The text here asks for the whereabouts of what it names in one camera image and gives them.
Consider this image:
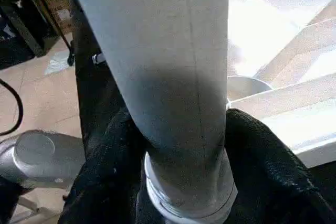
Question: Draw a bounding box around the white plastic table leg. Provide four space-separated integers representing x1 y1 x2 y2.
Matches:
67 0 238 222

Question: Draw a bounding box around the black work mat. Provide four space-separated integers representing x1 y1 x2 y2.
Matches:
68 0 336 224

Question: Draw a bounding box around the white plastic table top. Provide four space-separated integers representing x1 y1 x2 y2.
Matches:
226 0 336 169

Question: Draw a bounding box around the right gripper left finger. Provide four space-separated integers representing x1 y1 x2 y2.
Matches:
58 106 150 224

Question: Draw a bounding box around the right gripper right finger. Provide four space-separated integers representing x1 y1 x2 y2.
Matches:
223 109 336 224

